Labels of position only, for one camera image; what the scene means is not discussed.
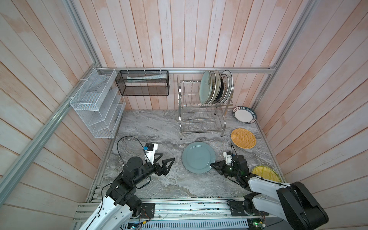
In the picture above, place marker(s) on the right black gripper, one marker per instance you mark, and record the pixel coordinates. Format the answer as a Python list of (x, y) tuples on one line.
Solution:
[(220, 168)]

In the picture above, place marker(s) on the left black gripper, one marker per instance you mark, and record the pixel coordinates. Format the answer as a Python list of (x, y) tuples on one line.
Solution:
[(165, 170)]

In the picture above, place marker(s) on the grey green plain plate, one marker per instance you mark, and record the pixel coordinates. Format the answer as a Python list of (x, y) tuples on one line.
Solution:
[(197, 157)]

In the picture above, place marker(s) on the orange woven plate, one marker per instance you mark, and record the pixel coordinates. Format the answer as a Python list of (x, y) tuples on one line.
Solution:
[(243, 138)]

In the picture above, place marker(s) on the stainless steel dish rack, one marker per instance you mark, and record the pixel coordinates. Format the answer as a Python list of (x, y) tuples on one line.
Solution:
[(195, 117)]

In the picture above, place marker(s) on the white plate with lettered rim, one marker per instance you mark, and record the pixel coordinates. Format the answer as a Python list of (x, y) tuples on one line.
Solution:
[(244, 114)]

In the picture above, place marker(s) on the light green flower plate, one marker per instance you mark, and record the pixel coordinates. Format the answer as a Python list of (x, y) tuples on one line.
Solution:
[(205, 87)]

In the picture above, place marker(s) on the cream floral plate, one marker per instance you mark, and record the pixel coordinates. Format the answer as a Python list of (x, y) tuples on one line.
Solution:
[(217, 74)]

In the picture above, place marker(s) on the sunburst plate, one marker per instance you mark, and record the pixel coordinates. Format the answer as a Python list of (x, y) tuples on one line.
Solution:
[(213, 89), (226, 82)]

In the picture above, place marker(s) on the white plate with black emblem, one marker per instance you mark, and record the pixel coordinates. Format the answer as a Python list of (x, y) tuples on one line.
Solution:
[(230, 85)]

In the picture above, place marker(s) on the dark blue oval plate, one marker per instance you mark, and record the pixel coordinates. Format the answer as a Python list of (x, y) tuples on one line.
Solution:
[(221, 90)]

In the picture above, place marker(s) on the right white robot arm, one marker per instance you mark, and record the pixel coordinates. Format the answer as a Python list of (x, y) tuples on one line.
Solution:
[(292, 203)]

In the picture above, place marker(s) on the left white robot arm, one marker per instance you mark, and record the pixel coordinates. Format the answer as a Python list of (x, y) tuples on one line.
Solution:
[(120, 203)]

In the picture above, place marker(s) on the yellow woven plate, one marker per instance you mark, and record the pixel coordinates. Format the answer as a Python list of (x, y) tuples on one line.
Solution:
[(266, 173)]

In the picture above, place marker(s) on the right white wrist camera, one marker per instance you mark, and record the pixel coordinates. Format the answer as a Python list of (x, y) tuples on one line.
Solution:
[(228, 157)]

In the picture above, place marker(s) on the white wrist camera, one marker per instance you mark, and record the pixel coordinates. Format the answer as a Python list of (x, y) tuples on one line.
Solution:
[(228, 157), (149, 152)]

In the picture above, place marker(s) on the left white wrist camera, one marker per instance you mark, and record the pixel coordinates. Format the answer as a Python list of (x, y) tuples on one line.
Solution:
[(149, 152)]

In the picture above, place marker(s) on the aluminium front rail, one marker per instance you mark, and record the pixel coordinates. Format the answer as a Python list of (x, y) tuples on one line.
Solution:
[(174, 208)]

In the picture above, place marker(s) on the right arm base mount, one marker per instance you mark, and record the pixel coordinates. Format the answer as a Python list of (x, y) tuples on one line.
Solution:
[(244, 208)]

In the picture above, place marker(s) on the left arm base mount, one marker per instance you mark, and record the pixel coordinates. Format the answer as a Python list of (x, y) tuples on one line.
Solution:
[(146, 210)]

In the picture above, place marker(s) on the black mesh wall basket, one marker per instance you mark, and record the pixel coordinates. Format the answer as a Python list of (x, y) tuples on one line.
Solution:
[(143, 83)]

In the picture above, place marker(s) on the white mesh wall shelf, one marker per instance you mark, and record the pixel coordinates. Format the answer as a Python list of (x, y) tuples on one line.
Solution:
[(98, 104)]

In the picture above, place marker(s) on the horizontal aluminium wall rail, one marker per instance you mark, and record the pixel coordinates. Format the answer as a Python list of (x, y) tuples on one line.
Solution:
[(236, 70)]

